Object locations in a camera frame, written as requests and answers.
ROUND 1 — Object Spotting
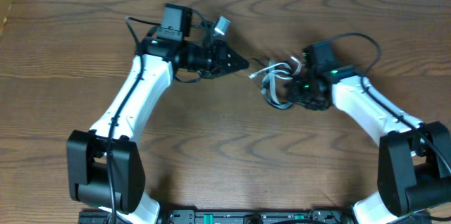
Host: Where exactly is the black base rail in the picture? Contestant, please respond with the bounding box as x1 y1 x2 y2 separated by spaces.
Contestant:
77 209 433 224

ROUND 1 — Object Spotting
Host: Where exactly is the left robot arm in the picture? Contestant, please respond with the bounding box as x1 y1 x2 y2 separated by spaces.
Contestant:
67 4 249 224

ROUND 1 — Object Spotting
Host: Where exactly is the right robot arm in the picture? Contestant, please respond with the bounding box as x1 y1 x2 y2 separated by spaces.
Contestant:
288 42 450 223

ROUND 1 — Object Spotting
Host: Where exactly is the white usb cable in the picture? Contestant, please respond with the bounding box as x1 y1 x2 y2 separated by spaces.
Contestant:
248 56 303 107

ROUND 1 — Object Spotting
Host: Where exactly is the black usb cable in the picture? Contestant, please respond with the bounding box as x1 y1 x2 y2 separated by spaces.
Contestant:
252 57 300 111

